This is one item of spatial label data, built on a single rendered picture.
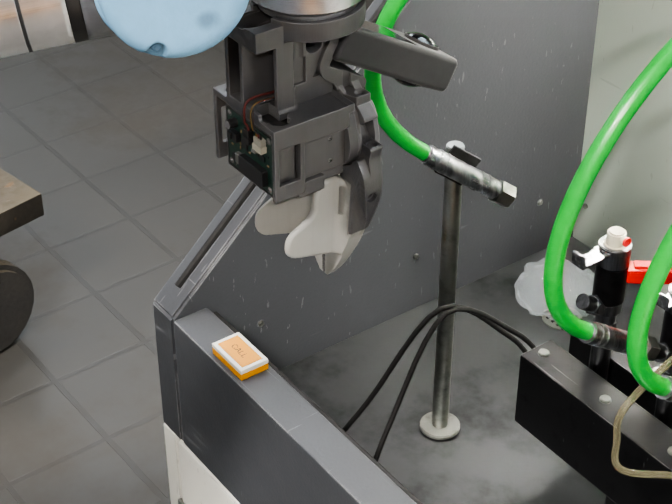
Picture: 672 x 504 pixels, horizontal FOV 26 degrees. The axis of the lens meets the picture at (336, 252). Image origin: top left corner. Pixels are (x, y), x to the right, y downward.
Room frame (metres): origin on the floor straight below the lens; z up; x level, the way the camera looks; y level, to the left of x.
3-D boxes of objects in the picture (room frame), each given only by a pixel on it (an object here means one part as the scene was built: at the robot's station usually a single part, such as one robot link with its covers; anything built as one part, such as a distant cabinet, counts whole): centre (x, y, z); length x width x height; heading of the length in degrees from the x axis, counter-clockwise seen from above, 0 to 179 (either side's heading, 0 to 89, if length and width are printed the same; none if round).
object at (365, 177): (0.81, -0.01, 1.30); 0.05 x 0.02 x 0.09; 36
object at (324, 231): (0.81, 0.01, 1.25); 0.06 x 0.03 x 0.09; 126
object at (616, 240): (1.00, -0.24, 1.11); 0.02 x 0.02 x 0.03
